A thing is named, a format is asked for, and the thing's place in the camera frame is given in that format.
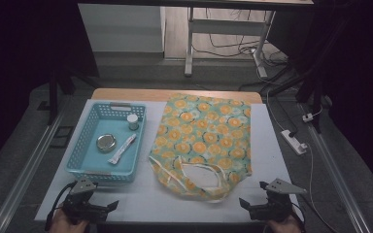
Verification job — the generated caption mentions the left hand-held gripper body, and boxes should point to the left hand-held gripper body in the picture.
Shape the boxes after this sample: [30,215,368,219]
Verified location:
[60,179,111,225]

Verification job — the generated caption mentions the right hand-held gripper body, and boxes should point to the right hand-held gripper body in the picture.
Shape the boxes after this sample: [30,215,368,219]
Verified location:
[247,178,308,223]

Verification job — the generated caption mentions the light blue plastic basket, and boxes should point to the light blue plastic basket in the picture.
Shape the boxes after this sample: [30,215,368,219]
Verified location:
[65,101,148,183]

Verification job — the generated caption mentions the round metal tin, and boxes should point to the round metal tin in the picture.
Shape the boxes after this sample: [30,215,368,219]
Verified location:
[95,133,118,153]

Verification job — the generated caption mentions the orange fruit print bag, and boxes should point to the orange fruit print bag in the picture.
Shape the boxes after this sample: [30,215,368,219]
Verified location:
[148,92,253,203]

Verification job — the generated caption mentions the small white jar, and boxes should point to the small white jar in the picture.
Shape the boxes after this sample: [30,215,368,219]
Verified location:
[126,114,140,131]

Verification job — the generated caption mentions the person's right hand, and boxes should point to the person's right hand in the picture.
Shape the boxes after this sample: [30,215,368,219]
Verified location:
[266,214,304,233]

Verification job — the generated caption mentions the person's left hand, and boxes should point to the person's left hand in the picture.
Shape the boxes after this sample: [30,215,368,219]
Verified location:
[48,208,90,233]

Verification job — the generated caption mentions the white power strip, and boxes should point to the white power strip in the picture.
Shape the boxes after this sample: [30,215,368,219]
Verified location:
[280,129,309,156]

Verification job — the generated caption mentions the black floor plate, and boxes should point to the black floor plate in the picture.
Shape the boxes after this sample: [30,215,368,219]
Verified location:
[50,125,76,150]

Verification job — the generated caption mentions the black metal stand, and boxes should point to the black metal stand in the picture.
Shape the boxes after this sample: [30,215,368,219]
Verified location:
[46,66,61,126]
[294,72,325,134]

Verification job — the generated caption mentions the dark curtain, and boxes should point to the dark curtain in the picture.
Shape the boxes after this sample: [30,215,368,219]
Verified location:
[0,0,100,178]
[266,0,373,200]

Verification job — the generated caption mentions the white cabinet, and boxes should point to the white cabinet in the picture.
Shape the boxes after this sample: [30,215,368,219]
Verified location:
[77,3,167,53]

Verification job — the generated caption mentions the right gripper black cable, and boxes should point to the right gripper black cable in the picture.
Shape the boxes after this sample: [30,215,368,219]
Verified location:
[290,201,307,227]

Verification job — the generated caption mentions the white power strip cable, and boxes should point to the white power strip cable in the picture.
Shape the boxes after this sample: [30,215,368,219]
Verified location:
[304,144,336,233]

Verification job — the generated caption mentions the metal floor rail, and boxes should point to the metal floor rail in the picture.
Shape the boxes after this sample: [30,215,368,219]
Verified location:
[0,96,73,233]
[296,102,373,233]

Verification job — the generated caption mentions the black power cable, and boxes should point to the black power cable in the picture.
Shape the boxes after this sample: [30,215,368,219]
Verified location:
[238,62,299,138]

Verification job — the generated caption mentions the tangled floor cables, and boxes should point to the tangled floor cables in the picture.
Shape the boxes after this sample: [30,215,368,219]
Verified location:
[191,8,289,61]

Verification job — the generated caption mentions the white frame desk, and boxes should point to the white frame desk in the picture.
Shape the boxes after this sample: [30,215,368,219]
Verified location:
[77,0,315,79]

